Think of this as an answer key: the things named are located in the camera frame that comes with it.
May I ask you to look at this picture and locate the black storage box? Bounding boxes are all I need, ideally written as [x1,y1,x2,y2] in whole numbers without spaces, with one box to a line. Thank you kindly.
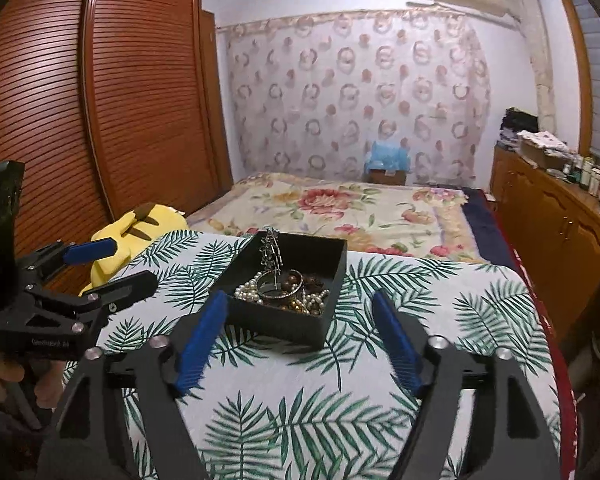
[209,232,349,350]

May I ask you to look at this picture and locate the leaf print tablecloth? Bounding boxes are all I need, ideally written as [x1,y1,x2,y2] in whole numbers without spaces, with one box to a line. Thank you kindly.
[62,230,563,480]

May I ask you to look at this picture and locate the beige lace curtain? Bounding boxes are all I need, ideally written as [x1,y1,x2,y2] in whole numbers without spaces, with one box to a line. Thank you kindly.
[505,0,557,134]

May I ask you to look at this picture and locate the floral blanket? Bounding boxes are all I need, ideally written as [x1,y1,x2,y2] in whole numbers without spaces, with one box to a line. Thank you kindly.
[187,172,487,264]

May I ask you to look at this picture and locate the person's left hand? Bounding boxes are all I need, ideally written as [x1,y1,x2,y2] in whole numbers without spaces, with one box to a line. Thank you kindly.
[0,352,67,411]

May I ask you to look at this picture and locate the open box with floral cloth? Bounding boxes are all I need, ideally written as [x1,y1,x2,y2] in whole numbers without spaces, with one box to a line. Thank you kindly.
[517,130,571,169]

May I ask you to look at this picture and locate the wooden dresser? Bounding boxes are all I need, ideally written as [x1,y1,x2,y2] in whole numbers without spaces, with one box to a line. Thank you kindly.
[490,145,600,342]

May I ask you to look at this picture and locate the small cardboard box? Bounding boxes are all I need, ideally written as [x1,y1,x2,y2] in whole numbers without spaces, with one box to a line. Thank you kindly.
[370,167,409,187]

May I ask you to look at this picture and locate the brown bead bracelet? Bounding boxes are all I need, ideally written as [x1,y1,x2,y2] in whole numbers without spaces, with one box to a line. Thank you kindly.
[280,269,327,297]

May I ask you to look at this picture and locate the yellow plush toy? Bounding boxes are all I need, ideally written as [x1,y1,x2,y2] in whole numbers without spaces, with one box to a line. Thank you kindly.
[77,202,189,297]

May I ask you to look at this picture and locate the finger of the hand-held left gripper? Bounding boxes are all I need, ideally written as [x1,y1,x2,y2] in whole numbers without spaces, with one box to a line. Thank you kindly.
[16,239,117,283]
[26,270,159,335]

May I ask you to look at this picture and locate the wooden slatted wardrobe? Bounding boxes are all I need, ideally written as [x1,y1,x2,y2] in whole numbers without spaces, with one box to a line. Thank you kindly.
[0,0,234,302]

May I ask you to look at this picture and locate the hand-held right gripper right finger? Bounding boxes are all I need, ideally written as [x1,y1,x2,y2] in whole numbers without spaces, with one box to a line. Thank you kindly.
[371,290,563,480]

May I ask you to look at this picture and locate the stack of folded clothes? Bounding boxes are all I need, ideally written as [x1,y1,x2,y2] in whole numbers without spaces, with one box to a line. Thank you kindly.
[497,107,539,149]

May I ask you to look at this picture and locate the dark blue blanket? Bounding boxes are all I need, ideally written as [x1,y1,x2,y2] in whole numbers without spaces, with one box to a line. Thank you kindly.
[462,187,517,262]

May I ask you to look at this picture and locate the person's left forearm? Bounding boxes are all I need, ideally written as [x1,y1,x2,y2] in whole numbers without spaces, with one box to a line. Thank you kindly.
[0,395,46,480]

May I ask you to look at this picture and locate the ring patterned curtain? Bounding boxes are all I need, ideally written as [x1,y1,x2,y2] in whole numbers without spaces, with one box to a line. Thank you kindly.
[217,7,492,187]

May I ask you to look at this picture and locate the silver bangle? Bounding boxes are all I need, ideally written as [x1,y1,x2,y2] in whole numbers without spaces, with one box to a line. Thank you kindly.
[256,270,307,302]

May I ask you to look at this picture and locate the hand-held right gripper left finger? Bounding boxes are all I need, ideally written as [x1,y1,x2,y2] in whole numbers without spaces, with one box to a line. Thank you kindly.
[37,290,229,480]

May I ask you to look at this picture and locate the row of bottles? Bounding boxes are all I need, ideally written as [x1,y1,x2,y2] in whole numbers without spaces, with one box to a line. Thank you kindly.
[560,155,600,197]

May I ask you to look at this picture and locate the blue plastic bag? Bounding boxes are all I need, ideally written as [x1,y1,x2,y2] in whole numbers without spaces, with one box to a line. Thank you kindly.
[367,139,412,171]

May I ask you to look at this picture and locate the silver chain necklace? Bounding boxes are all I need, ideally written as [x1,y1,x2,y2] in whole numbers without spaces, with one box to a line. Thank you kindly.
[259,227,284,287]

